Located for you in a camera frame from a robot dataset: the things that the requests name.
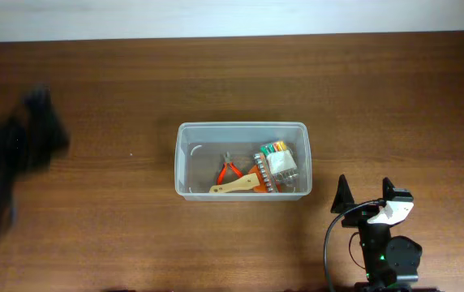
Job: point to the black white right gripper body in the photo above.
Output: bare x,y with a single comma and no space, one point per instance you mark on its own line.
363,216

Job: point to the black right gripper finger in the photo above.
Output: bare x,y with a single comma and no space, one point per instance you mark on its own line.
392,193
343,199

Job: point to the pack of AA batteries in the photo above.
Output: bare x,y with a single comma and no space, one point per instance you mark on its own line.
281,163

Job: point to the orange scraper wooden handle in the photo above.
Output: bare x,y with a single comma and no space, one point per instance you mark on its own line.
246,183

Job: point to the red handled cutting pliers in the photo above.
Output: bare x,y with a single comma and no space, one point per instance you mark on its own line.
228,165

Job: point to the clear plastic storage box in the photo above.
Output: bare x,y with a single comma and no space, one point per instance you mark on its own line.
199,158

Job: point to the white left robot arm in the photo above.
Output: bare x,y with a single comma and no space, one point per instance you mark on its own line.
29,138

